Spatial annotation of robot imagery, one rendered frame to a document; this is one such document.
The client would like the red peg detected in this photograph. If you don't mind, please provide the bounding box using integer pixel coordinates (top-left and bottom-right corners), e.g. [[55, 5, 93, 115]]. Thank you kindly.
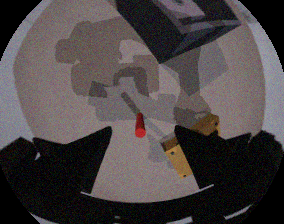
[[135, 113, 146, 137]]

